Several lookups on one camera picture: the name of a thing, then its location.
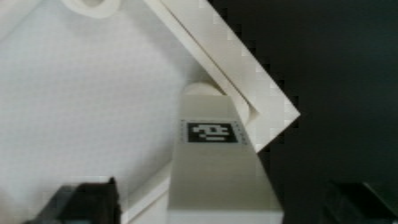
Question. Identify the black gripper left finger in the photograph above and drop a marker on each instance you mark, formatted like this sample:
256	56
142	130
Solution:
81	205

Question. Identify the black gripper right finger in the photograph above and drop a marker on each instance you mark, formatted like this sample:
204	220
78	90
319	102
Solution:
351	206

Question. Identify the white desk leg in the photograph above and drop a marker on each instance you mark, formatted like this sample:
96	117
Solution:
220	192

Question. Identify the white desk top tray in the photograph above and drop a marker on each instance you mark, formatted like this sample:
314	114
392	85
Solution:
99	57

